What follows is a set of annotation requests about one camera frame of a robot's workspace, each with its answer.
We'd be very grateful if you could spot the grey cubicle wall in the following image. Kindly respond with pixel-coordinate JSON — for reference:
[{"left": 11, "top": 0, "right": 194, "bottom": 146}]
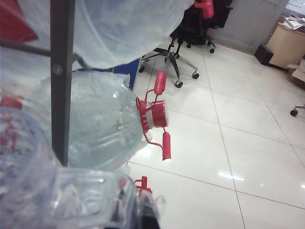
[{"left": 209, "top": 0, "right": 290, "bottom": 55}]

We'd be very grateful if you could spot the dark brown box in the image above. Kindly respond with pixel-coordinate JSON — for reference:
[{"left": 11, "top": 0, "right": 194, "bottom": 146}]
[{"left": 254, "top": 44, "right": 274, "bottom": 65}]

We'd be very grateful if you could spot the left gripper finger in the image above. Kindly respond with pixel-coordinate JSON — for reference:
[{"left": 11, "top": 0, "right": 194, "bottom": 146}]
[{"left": 139, "top": 192, "right": 166, "bottom": 229}]

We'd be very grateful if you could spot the clear plastic mug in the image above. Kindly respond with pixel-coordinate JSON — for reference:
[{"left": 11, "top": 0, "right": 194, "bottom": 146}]
[{"left": 0, "top": 107, "right": 142, "bottom": 229}]

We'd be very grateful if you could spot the black chair caster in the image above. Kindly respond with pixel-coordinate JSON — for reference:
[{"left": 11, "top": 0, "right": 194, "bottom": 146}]
[{"left": 289, "top": 103, "right": 305, "bottom": 117}]

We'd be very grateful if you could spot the black office chair silver base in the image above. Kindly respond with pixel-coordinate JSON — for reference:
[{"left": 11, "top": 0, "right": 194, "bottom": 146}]
[{"left": 138, "top": 4, "right": 208, "bottom": 88}]

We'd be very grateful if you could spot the open cardboard box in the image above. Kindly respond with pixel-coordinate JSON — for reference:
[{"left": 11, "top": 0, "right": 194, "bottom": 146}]
[{"left": 287, "top": 62, "right": 305, "bottom": 91}]

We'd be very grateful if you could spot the paper stack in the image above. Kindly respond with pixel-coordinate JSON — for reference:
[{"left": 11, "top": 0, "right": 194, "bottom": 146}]
[{"left": 283, "top": 15, "right": 305, "bottom": 31}]

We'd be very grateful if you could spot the blue partition panel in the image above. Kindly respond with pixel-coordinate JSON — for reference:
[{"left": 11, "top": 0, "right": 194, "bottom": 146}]
[{"left": 71, "top": 58, "right": 142, "bottom": 92}]

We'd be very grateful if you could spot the grey metal rack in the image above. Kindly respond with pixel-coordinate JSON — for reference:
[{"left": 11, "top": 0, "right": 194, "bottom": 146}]
[{"left": 0, "top": 0, "right": 76, "bottom": 167}]

